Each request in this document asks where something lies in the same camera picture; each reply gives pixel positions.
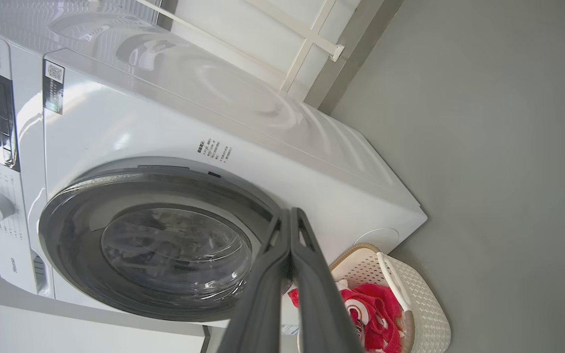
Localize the white detergent drawer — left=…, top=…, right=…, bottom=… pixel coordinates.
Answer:
left=0, top=221, right=55, bottom=297

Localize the red clothing item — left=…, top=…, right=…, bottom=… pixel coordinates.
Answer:
left=287, top=282, right=403, bottom=353

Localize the cream perforated laundry basket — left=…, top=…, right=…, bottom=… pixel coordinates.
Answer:
left=329, top=244, right=451, bottom=353

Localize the white cross-bar frame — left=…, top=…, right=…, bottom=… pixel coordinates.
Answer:
left=135, top=0, right=346, bottom=101

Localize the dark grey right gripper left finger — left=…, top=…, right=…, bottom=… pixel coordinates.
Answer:
left=217, top=208, right=292, bottom=353

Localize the grey round glass washer door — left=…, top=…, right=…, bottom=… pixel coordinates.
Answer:
left=38, top=167, right=293, bottom=323

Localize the round white filter cover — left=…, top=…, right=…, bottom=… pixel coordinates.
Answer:
left=354, top=228, right=400, bottom=253

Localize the white front-load washing machine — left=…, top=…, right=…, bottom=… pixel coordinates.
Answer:
left=0, top=0, right=428, bottom=339

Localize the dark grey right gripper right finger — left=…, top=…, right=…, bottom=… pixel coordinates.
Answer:
left=290, top=207, right=364, bottom=353

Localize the printed warning sticker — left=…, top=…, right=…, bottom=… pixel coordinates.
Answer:
left=197, top=139, right=234, bottom=161

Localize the black QR code sticker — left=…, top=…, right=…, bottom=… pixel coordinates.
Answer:
left=43, top=61, right=65, bottom=115

